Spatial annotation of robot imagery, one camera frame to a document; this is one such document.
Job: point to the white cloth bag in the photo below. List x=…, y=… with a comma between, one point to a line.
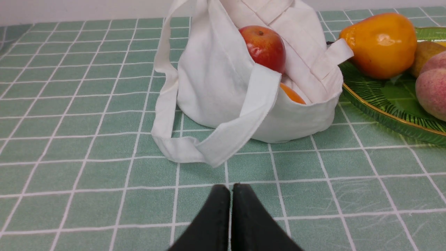
x=218, y=98

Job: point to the pink peach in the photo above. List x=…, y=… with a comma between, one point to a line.
x=431, y=86

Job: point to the orange mango in bag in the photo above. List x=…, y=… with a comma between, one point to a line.
x=292, y=94

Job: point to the red apple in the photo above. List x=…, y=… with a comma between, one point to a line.
x=265, y=46

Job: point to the orange yellow pear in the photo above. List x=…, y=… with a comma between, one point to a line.
x=384, y=45

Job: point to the green leaf-shaped plate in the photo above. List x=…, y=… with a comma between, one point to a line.
x=393, y=104

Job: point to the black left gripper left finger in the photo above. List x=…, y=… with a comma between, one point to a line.
x=209, y=230

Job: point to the green checked tablecloth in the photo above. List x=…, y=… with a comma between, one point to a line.
x=81, y=172

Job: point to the yellow banana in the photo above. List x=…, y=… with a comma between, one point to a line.
x=425, y=50

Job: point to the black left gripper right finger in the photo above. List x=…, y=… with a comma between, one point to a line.
x=253, y=228

